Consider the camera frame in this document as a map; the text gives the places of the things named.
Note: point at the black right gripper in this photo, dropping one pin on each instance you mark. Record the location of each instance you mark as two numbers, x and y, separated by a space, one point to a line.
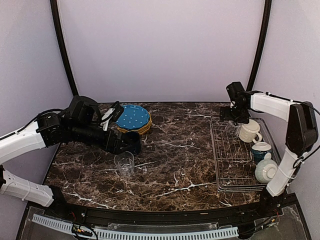
225 112

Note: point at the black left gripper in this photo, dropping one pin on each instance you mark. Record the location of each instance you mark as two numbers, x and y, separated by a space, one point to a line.
107 145

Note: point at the cream white mug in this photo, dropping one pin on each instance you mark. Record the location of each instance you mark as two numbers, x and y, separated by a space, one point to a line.
250 132

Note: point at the dark blue mug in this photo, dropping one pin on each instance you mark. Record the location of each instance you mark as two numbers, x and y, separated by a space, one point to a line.
132 142

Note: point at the clear glass cup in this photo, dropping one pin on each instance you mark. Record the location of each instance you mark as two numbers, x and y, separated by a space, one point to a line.
125 163
232 130

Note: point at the blue polka dot plate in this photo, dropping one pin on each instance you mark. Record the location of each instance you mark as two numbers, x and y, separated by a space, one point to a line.
133 117

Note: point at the yellow polka dot plate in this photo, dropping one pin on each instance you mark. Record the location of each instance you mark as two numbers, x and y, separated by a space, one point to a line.
140 131
149 124

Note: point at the teal and white mug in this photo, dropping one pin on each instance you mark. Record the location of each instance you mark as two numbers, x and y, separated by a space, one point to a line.
259 150

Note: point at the pale green ribbed bowl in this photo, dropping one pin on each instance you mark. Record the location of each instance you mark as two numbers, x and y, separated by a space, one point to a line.
266 169

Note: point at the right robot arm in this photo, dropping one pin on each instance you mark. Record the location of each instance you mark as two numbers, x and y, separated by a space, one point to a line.
301 134

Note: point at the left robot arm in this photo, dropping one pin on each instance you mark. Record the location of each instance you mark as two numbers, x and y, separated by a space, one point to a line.
44 131

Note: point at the small circuit board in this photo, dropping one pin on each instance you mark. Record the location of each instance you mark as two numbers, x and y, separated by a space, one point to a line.
81 232

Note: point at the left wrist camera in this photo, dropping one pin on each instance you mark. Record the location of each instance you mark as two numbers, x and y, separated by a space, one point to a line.
84 111

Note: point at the metal wire dish rack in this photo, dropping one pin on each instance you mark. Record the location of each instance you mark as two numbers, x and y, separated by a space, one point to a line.
234 164

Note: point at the black front rail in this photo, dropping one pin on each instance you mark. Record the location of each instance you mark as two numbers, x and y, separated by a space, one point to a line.
235 215

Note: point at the white slotted cable duct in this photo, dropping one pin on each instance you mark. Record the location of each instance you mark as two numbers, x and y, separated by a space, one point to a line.
114 231

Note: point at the black frame post right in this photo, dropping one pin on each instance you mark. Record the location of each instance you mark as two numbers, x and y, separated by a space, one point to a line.
260 44

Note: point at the black frame post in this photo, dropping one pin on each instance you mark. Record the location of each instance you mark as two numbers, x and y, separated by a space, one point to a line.
260 44
62 47

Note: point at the black frame post left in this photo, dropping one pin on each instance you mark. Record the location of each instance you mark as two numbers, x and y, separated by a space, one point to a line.
62 47

